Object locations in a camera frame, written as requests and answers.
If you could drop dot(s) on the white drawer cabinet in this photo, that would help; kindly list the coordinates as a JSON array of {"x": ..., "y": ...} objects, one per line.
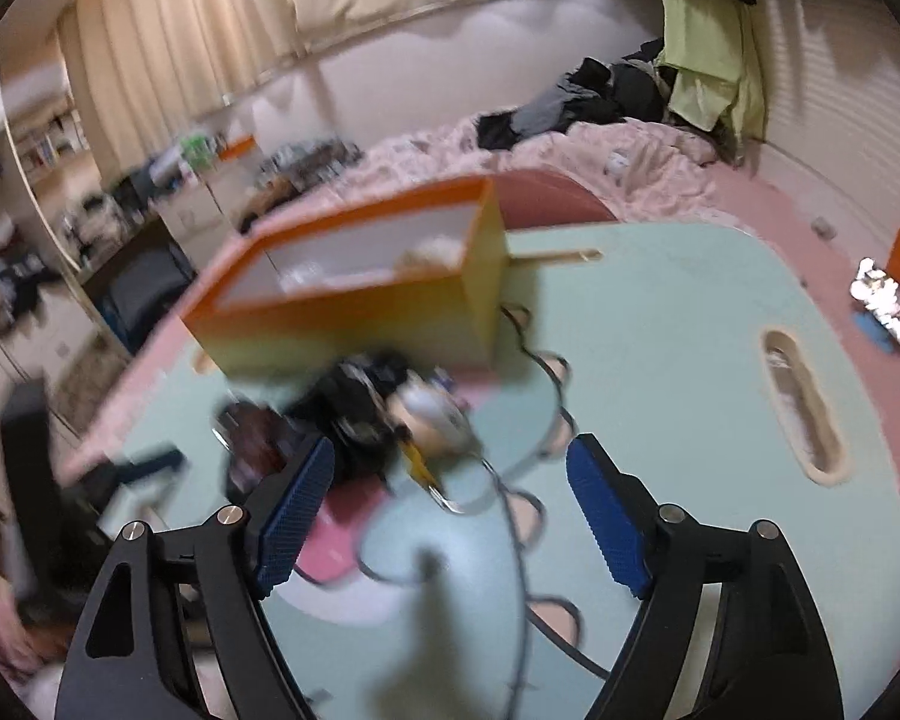
[{"x": 195, "y": 210}]

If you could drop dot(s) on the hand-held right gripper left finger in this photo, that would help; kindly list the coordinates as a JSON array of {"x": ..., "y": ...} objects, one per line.
[{"x": 292, "y": 517}]

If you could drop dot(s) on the silver foil wrapper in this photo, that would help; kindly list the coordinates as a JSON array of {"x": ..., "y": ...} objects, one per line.
[{"x": 885, "y": 300}]

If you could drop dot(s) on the black chair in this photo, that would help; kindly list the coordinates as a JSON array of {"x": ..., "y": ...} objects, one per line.
[{"x": 142, "y": 292}]

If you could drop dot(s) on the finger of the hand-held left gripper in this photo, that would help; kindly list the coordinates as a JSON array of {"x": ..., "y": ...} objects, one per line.
[{"x": 148, "y": 465}]

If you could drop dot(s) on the pink bed quilt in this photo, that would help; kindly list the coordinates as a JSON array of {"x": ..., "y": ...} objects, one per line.
[{"x": 645, "y": 165}]

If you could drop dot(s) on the patterned clothes pile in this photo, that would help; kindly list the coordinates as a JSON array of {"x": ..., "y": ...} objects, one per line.
[{"x": 307, "y": 157}]

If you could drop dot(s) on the small orange box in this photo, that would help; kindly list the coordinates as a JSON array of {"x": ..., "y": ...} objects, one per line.
[{"x": 236, "y": 146}]

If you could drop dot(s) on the cream curtain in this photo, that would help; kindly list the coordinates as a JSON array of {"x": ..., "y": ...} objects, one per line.
[{"x": 195, "y": 15}]

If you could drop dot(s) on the orange cardboard box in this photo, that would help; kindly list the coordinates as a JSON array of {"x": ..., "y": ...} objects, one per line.
[{"x": 360, "y": 322}]

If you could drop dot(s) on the white louvred door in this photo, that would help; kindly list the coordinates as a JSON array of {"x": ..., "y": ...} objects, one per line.
[{"x": 832, "y": 90}]

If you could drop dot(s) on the light green garment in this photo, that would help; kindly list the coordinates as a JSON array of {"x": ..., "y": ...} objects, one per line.
[{"x": 705, "y": 52}]

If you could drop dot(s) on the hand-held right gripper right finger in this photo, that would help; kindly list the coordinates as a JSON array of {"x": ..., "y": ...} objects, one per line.
[{"x": 607, "y": 517}]

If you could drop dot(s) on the red shiny box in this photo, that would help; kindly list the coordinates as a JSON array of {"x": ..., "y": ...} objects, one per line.
[{"x": 251, "y": 442}]

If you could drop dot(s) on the bookshelf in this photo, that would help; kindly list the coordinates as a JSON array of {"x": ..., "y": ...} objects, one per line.
[{"x": 45, "y": 142}]

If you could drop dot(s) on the pile of dark clothes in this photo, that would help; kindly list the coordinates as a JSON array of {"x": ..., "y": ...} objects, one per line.
[{"x": 592, "y": 97}]

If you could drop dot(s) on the green bottle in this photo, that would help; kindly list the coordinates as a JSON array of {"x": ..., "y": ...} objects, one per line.
[{"x": 195, "y": 146}]

